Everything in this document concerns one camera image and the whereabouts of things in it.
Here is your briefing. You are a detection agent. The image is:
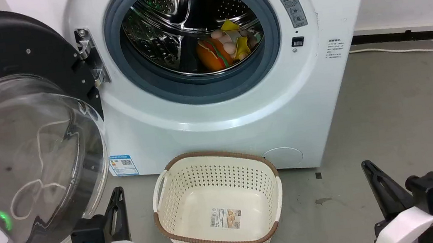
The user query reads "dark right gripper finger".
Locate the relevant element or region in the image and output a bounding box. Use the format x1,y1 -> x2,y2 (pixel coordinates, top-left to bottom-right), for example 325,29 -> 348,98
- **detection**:
361,156 -> 406,223
367,157 -> 416,214

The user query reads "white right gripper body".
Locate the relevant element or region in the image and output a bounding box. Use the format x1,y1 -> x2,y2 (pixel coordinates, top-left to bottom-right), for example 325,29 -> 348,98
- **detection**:
370,203 -> 433,243

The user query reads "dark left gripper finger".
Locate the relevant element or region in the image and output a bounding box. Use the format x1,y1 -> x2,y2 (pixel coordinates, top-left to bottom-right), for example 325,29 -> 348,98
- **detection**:
109,186 -> 131,243
100,190 -> 126,243

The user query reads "black washer door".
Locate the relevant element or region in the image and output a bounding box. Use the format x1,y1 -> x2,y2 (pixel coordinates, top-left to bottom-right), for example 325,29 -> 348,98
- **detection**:
0,0 -> 122,243

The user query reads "white front-load washing machine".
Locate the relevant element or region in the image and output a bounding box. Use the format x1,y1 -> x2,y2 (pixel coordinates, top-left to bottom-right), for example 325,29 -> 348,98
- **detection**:
5,0 -> 400,205

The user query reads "metal door hinge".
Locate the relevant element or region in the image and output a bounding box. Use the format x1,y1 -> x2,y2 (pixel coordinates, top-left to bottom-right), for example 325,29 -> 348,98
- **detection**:
74,26 -> 112,89

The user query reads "blue energy label sticker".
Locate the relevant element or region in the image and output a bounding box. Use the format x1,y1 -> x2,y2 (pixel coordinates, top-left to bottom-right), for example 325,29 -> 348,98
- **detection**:
108,152 -> 140,179

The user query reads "cream plastic laundry basket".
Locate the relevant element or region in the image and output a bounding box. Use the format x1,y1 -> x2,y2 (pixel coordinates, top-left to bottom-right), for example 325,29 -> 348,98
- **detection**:
146,141 -> 290,243

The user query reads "round drain filter cover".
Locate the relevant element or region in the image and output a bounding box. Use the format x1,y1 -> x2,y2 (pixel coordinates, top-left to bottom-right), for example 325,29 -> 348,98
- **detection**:
262,145 -> 304,170

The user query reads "paper label in basket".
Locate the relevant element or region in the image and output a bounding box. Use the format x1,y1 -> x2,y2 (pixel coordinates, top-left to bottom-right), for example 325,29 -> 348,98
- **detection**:
210,205 -> 243,233

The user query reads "black baseboard strip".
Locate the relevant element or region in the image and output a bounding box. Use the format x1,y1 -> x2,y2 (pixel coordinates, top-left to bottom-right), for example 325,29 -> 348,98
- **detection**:
350,25 -> 433,53

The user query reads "plush hamburger toy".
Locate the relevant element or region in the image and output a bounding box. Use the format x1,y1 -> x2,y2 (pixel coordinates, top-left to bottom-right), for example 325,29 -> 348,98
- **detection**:
195,36 -> 235,73

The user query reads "stainless steel drum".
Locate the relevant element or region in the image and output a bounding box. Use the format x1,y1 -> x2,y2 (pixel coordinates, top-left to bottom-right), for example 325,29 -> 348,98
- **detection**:
118,0 -> 269,84

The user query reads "yellow plush toy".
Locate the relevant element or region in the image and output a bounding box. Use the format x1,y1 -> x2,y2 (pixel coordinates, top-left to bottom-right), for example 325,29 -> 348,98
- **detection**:
220,17 -> 253,63

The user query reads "doll with beige head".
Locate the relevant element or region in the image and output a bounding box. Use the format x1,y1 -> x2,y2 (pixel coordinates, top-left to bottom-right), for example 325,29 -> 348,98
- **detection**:
210,24 -> 262,57

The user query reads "grey warning sticker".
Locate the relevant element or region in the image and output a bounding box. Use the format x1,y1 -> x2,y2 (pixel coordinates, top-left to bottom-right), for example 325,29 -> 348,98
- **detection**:
278,0 -> 309,30

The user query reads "white floor cable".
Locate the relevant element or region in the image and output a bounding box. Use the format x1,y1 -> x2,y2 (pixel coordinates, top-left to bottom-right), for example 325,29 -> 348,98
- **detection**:
349,39 -> 433,63

